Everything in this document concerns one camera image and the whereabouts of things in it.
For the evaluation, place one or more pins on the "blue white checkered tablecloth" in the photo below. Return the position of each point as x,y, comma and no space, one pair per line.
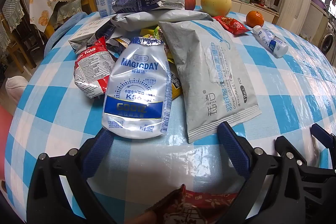
278,87

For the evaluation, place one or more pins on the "purple basin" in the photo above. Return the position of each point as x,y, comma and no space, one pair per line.
319,2

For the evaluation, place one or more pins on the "washing machine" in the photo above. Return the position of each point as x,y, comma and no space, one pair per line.
328,37

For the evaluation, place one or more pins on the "red patterned packet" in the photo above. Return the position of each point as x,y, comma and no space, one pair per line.
199,205

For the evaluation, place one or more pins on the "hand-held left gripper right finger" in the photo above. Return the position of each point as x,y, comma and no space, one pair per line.
233,146

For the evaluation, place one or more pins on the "orange print tablecloth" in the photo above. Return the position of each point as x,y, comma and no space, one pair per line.
42,10

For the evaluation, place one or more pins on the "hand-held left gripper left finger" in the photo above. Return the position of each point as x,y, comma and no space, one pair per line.
98,151

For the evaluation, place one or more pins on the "silver crumpled wrapper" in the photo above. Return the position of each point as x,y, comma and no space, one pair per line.
118,44

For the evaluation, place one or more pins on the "white milk carton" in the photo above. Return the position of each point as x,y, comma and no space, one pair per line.
86,32

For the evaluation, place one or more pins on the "grey plastic mailer bag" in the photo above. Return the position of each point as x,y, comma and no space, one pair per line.
157,18

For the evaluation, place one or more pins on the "orange tangerine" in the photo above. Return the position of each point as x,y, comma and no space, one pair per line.
254,18

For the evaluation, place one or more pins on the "yellow snack packet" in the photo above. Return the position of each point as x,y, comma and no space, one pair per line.
174,85

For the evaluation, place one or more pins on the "white blue yogurt pouch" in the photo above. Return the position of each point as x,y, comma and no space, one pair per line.
136,87

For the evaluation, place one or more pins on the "yellow apple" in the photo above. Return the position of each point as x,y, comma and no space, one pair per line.
216,2

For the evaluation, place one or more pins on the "small white bottle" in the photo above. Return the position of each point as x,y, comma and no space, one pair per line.
270,41

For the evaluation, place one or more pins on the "cream television cabinet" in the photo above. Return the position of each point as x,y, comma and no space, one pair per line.
246,7

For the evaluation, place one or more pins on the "grey wet wipes packet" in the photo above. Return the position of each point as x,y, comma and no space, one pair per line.
212,77

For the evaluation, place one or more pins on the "light blue cloth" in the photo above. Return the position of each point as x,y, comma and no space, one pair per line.
61,32

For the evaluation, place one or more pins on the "red white snack packet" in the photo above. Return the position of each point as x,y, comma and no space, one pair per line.
90,74

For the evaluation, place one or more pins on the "wooden chair with grey-green cover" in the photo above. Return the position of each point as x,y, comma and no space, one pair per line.
14,8

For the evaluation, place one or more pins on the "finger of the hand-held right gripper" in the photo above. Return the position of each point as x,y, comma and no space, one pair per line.
324,134
288,158

